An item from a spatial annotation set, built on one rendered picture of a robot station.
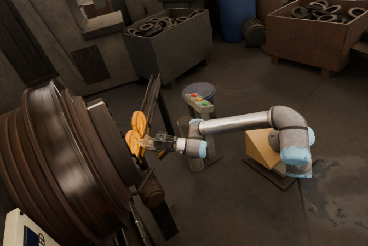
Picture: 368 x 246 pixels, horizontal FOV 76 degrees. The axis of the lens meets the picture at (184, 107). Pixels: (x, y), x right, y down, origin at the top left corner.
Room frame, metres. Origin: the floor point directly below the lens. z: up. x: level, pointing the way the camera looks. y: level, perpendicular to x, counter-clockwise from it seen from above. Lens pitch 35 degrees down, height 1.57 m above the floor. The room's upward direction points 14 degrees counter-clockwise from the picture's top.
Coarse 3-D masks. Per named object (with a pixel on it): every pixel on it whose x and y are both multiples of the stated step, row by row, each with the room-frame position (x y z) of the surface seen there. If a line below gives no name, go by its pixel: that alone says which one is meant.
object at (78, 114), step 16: (64, 96) 0.53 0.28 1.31; (80, 96) 0.59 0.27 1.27; (80, 112) 0.49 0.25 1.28; (80, 128) 0.43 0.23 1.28; (80, 144) 0.40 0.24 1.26; (96, 144) 0.42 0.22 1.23; (96, 160) 0.38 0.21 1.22; (112, 176) 0.38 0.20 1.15; (112, 192) 0.35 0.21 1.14; (128, 192) 0.40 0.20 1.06; (128, 208) 0.39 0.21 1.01
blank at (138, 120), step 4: (136, 112) 1.16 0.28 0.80; (140, 112) 1.18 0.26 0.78; (132, 116) 1.13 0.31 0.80; (136, 116) 1.12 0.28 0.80; (140, 116) 1.16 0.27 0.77; (144, 116) 1.21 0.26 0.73; (132, 120) 1.11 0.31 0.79; (136, 120) 1.10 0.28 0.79; (140, 120) 1.18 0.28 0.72; (144, 120) 1.19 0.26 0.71; (132, 124) 1.09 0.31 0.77; (136, 124) 1.08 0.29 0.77; (140, 124) 1.17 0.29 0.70; (144, 124) 1.17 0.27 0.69; (136, 128) 1.07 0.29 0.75; (140, 128) 1.10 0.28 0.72; (140, 132) 1.08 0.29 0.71; (140, 136) 1.08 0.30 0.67
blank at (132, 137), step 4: (128, 132) 1.01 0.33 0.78; (132, 132) 1.01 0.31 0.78; (136, 132) 1.04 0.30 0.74; (128, 136) 0.98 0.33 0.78; (132, 136) 0.98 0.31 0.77; (136, 136) 1.03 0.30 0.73; (128, 140) 0.95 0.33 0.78; (132, 140) 0.97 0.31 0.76; (136, 140) 1.02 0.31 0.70; (128, 144) 0.94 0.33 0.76; (132, 144) 0.95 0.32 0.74; (136, 144) 1.01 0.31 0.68; (132, 148) 0.94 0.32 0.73; (136, 148) 0.99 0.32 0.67; (132, 152) 0.92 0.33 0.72; (136, 152) 0.96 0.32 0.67
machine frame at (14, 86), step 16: (0, 64) 0.80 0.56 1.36; (0, 80) 0.70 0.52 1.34; (16, 80) 0.85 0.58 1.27; (0, 96) 0.62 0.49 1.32; (16, 96) 0.73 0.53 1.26; (0, 112) 0.55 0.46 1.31; (0, 176) 0.35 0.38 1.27; (0, 192) 0.31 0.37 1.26; (0, 208) 0.28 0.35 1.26; (16, 208) 0.31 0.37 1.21; (0, 224) 0.25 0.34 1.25; (0, 240) 0.23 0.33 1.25; (112, 240) 0.45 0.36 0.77
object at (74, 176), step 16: (32, 96) 0.52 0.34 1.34; (48, 96) 0.50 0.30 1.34; (32, 112) 0.45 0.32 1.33; (48, 112) 0.45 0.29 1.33; (64, 112) 0.45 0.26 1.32; (48, 128) 0.41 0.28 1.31; (64, 128) 0.40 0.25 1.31; (48, 144) 0.38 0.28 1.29; (64, 144) 0.38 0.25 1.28; (48, 160) 0.36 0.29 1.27; (64, 160) 0.36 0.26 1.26; (80, 160) 0.35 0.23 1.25; (64, 176) 0.34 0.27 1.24; (80, 176) 0.34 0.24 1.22; (96, 176) 0.36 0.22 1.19; (64, 192) 0.32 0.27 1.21; (80, 192) 0.32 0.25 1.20; (96, 192) 0.32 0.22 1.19; (80, 208) 0.31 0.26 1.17; (96, 208) 0.31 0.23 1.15; (112, 208) 0.31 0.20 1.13; (96, 224) 0.30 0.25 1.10; (112, 224) 0.32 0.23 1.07; (128, 224) 0.36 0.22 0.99
